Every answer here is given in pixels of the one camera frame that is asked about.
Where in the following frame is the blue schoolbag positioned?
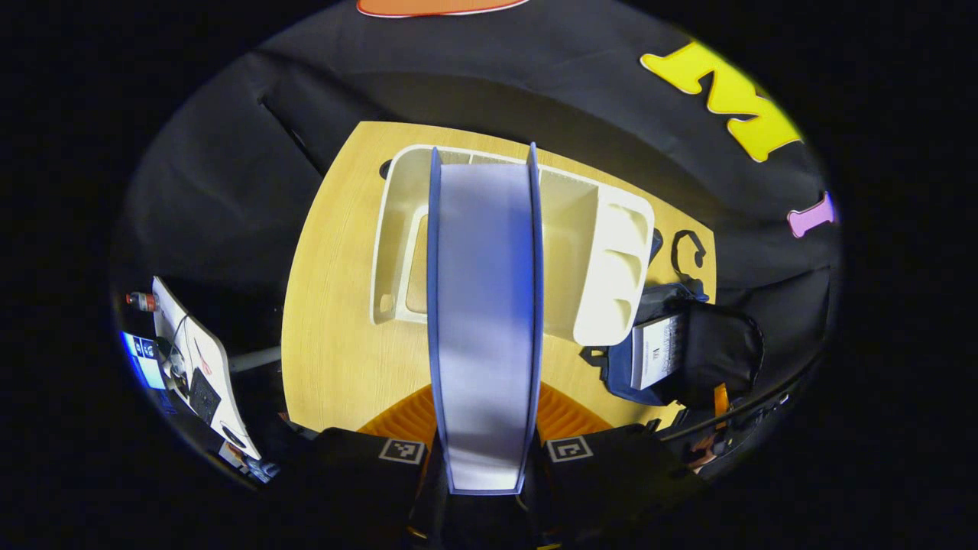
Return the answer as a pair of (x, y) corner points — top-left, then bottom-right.
(581, 229), (765, 409)

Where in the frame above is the black backdrop cloth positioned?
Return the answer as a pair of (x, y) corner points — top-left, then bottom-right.
(115, 0), (841, 429)

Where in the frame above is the cream plastic bookshelf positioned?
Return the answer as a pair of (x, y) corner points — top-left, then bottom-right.
(371, 144), (656, 348)

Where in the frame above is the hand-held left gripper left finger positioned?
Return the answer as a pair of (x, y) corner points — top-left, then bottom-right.
(275, 384), (438, 547)

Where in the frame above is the grey metal bar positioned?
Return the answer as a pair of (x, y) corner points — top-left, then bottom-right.
(228, 346), (283, 374)

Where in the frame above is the small black box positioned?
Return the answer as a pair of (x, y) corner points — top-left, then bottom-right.
(188, 368), (223, 425)

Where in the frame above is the white-covered book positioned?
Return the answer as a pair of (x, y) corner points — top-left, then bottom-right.
(630, 312), (686, 392)

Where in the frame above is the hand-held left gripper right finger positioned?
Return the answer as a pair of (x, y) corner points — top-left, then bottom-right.
(533, 382), (708, 543)

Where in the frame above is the white side table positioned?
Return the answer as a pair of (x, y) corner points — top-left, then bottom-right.
(151, 277), (262, 461)

